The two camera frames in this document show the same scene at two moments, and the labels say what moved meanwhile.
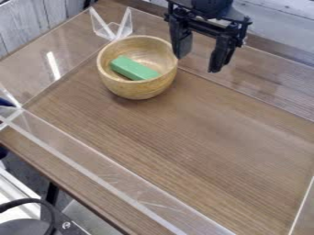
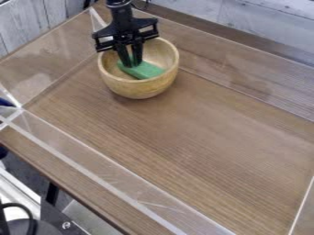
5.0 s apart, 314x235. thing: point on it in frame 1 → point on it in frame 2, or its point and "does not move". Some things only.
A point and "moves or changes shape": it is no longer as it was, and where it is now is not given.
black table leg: x=53 y=192 does not move
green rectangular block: x=133 y=70 moves or changes shape
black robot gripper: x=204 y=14 → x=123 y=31
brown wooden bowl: x=152 y=52 does not move
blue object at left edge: x=6 y=102 does not move
